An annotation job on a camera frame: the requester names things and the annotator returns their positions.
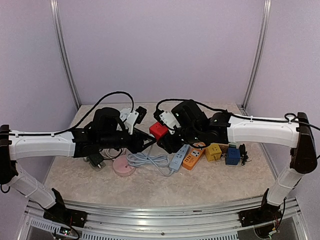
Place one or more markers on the long white power strip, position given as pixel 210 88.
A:
pixel 125 114

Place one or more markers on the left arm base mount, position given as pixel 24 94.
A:
pixel 67 216

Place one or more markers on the yellow cube socket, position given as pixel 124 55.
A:
pixel 213 152

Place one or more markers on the red cube socket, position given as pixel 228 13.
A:
pixel 158 130

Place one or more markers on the dark green cube socket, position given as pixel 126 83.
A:
pixel 95 161

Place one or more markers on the left aluminium frame post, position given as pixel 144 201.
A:
pixel 54 5

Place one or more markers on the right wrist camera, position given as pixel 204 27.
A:
pixel 167 119

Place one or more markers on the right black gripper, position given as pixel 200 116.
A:
pixel 168 145

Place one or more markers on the black power adapter with cable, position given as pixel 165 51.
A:
pixel 243 154

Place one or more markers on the orange power adapter socket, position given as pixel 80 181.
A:
pixel 193 156

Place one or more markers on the mint green USB charger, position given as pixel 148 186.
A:
pixel 232 145

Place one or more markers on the round pink power socket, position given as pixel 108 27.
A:
pixel 121 166

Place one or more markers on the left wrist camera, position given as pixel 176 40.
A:
pixel 136 117

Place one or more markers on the aluminium frame post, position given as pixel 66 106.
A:
pixel 258 53
pixel 54 5

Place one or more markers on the aluminium front rail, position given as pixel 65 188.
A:
pixel 199 222

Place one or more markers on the light blue power strip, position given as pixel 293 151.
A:
pixel 178 158

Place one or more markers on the blue cube socket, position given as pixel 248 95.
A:
pixel 233 156

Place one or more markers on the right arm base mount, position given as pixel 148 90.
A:
pixel 257 216

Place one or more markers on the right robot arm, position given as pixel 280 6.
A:
pixel 188 124

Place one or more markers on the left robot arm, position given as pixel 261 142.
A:
pixel 109 129

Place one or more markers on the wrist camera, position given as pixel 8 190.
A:
pixel 136 117
pixel 167 119

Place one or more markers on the right aluminium frame post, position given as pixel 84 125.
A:
pixel 258 53

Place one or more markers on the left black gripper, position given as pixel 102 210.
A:
pixel 139 136

